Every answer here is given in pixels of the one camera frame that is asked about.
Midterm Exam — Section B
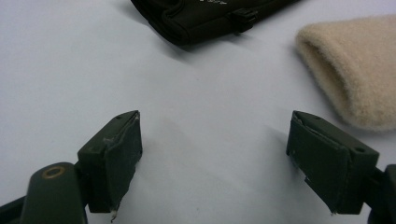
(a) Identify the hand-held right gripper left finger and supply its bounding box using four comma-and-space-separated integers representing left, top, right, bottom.
77, 109, 144, 215

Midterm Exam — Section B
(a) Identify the black glove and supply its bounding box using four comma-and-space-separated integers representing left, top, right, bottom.
130, 0, 302, 47

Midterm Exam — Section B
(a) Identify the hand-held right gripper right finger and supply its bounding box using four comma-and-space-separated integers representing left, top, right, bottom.
286, 110, 380, 216

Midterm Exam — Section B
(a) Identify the plain beige knit glove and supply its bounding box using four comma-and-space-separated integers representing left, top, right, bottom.
294, 13, 396, 132

